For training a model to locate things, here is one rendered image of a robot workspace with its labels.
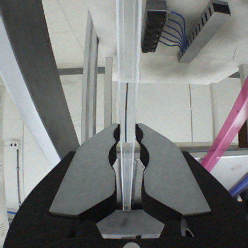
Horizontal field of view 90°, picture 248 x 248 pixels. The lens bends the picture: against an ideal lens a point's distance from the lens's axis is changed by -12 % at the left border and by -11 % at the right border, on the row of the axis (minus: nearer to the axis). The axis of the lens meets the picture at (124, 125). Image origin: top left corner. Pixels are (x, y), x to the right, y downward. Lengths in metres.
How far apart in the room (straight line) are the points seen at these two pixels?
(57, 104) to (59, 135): 0.04
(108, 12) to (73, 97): 1.71
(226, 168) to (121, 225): 0.21
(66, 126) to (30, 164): 2.17
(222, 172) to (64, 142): 0.24
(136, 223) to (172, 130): 1.74
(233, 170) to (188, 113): 1.84
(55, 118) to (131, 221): 0.24
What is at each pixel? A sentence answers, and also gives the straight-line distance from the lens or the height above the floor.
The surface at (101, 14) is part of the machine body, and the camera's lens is 0.47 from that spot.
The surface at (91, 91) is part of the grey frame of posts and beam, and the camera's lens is 0.46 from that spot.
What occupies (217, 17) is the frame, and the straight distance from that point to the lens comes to 0.46.
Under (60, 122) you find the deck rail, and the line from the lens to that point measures 0.18.
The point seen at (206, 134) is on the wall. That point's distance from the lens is 2.19.
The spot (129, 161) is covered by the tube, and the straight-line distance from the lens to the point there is 0.16.
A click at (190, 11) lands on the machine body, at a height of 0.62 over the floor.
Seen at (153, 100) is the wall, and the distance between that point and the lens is 1.97.
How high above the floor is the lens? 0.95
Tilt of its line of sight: 4 degrees down
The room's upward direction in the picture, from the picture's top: 180 degrees clockwise
